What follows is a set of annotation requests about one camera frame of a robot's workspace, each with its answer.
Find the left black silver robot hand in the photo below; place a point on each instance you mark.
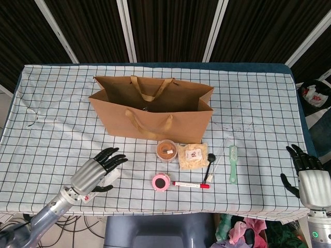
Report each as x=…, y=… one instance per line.
x=88, y=175

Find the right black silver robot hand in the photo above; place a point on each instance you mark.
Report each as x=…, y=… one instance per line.
x=315, y=188

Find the pink round tape measure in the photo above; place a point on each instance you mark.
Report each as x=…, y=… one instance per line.
x=160, y=183

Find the clear jar of rubber bands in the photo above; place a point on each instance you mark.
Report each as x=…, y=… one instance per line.
x=166, y=151

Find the clear bag of beige flakes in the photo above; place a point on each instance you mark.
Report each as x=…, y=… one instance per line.
x=186, y=161

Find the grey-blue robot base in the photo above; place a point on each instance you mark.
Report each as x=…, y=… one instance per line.
x=155, y=230

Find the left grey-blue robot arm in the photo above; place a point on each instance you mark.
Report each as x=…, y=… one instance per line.
x=51, y=211

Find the brown paper bag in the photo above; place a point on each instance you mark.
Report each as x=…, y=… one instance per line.
x=181, y=124

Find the packaged ruler set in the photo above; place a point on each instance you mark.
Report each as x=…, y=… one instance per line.
x=113, y=177

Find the dark green cloth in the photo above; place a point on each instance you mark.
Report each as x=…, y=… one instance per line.
x=284, y=232

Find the white black checkered tablecloth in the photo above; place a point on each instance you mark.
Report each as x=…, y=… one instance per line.
x=64, y=103

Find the pink cloth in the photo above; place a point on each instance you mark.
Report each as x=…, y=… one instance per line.
x=236, y=230

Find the light green patterned cloth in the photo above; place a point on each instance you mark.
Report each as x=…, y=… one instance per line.
x=223, y=227

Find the red white marker pen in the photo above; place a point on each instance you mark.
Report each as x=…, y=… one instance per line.
x=191, y=185

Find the clear test tube with cork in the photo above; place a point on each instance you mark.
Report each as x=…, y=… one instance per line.
x=209, y=177

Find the black plastic spoon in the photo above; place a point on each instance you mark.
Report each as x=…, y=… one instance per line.
x=211, y=157

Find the white partition post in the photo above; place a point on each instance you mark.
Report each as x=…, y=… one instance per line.
x=310, y=40
x=215, y=31
x=127, y=31
x=60, y=33

